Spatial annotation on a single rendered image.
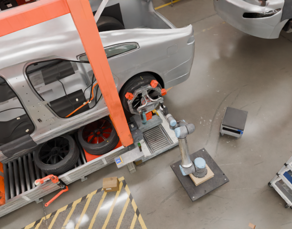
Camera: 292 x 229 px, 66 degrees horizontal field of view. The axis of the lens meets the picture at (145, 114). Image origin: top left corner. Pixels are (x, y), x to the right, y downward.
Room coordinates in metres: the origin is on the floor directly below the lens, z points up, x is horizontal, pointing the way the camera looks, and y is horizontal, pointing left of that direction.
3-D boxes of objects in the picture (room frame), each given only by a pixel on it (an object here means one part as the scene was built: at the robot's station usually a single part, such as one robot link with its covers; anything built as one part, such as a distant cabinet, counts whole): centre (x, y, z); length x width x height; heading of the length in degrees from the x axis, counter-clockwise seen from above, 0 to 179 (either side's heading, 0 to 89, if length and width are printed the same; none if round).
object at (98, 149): (2.19, 0.82, 0.39); 0.66 x 0.66 x 0.24
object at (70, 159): (1.98, 1.51, 0.39); 0.66 x 0.66 x 0.24
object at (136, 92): (2.33, -0.03, 0.85); 0.54 x 0.07 x 0.54; 107
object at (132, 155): (1.65, 0.37, 0.44); 0.43 x 0.17 x 0.03; 107
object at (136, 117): (2.49, 0.02, 0.32); 0.40 x 0.30 x 0.28; 107
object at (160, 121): (2.49, 0.02, 0.13); 0.50 x 0.36 x 0.10; 107
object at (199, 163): (1.26, -0.58, 0.55); 0.17 x 0.15 x 0.18; 96
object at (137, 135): (2.20, 0.25, 0.26); 0.42 x 0.18 x 0.35; 17
